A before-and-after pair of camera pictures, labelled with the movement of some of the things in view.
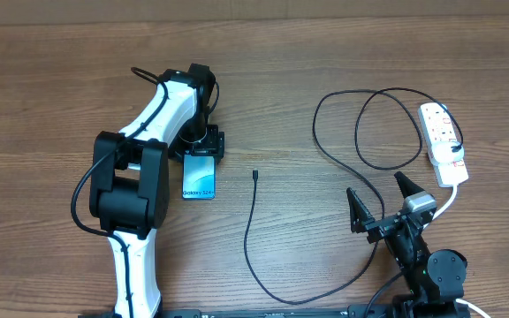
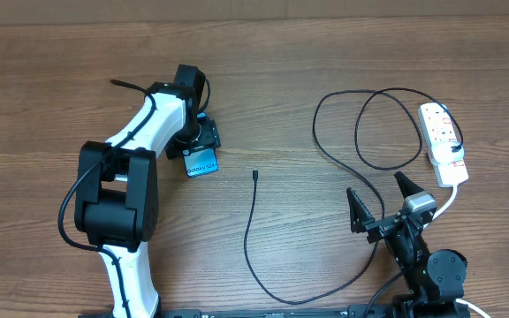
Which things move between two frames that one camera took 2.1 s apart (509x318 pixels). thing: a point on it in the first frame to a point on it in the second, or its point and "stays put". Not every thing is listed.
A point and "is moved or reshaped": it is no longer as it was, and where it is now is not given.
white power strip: x=437 y=126 stays put
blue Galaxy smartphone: x=198 y=177 is moved or reshaped
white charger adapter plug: x=442 y=152 stays put
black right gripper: x=362 y=221 stays put
